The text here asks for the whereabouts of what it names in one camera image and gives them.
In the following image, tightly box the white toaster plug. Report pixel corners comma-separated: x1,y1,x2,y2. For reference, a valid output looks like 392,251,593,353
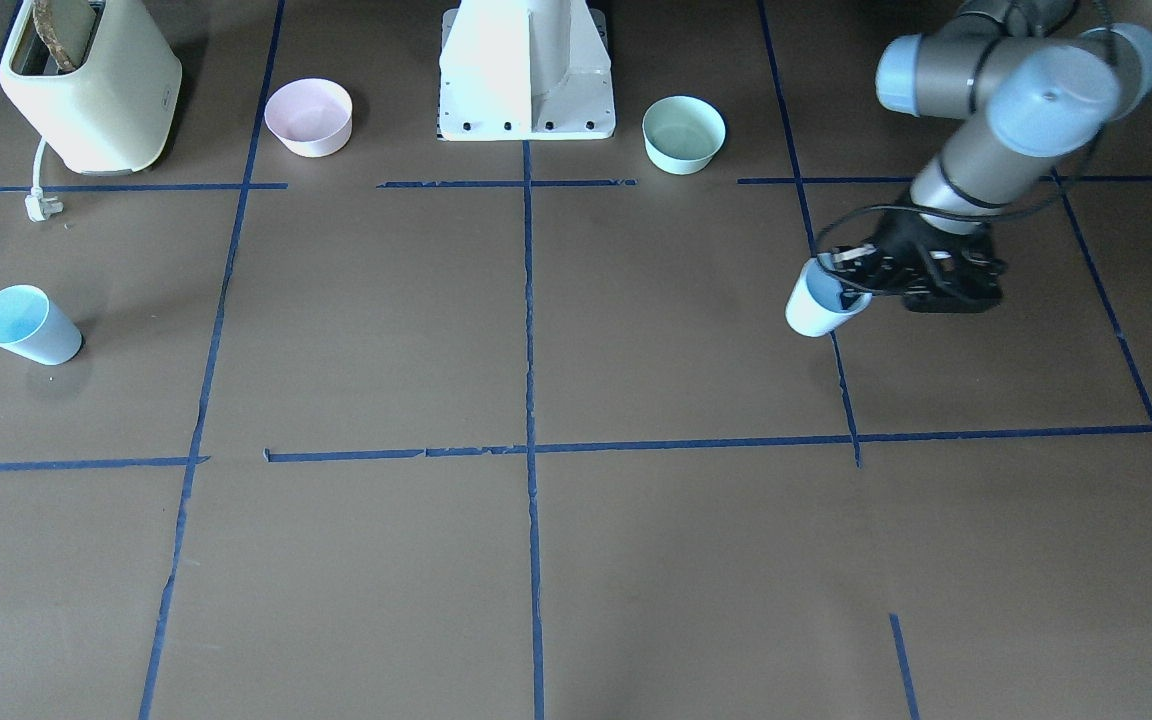
24,138,65,223

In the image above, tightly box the pink bowl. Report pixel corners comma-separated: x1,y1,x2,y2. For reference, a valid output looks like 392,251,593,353
262,78,355,158

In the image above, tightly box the white pillar with base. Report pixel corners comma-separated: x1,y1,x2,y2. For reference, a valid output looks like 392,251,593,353
435,1,617,142

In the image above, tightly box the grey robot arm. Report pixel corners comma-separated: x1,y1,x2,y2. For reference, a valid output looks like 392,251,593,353
832,1,1152,313

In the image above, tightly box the green bowl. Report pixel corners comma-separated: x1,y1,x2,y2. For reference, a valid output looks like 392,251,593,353
643,94,727,176

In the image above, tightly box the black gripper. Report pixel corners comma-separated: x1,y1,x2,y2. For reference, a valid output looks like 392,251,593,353
861,211,1007,314

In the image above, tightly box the cream toaster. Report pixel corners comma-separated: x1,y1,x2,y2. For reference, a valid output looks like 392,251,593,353
0,1,183,176

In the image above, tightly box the blue plastic cup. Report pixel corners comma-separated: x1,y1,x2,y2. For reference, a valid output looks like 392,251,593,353
785,255,873,338
0,285,83,366

